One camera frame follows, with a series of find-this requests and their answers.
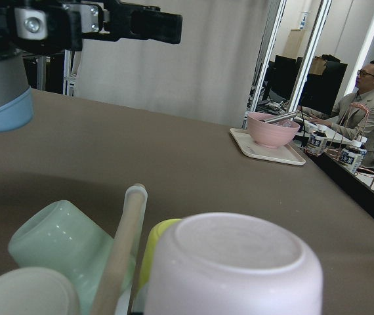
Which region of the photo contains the black monitor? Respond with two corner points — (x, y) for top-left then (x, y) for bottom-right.
(299, 57), (347, 114)

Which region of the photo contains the tea bottle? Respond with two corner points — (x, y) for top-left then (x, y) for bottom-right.
(339, 135), (367, 174)
(306, 131), (327, 156)

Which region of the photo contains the green cup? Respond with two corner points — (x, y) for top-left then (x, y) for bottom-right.
(7, 199), (135, 315)

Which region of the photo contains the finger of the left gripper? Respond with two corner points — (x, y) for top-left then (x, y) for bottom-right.
(82, 1), (182, 44)

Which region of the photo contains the aluminium frame post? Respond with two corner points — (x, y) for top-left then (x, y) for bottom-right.
(241, 0), (286, 129)

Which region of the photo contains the beige tray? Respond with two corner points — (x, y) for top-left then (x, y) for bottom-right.
(230, 128), (306, 166)

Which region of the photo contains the seated person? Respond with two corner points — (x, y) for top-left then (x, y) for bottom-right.
(299, 60), (374, 169)

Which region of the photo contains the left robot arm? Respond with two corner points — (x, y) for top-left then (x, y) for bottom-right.
(0, 1), (182, 132)

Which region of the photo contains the yellow cup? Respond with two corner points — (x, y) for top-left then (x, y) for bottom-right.
(137, 219), (180, 293)

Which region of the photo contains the white wire cup rack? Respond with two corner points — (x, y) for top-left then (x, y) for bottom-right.
(90, 183), (148, 314)

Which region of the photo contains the white cup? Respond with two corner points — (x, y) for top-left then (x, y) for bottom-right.
(0, 267), (81, 314)

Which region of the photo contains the pink bowl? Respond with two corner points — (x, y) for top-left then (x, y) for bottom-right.
(247, 112), (300, 148)

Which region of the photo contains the pink cup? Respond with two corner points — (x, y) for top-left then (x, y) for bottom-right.
(144, 213), (323, 314)

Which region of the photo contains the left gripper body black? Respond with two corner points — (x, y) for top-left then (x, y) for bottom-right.
(0, 1), (104, 54)

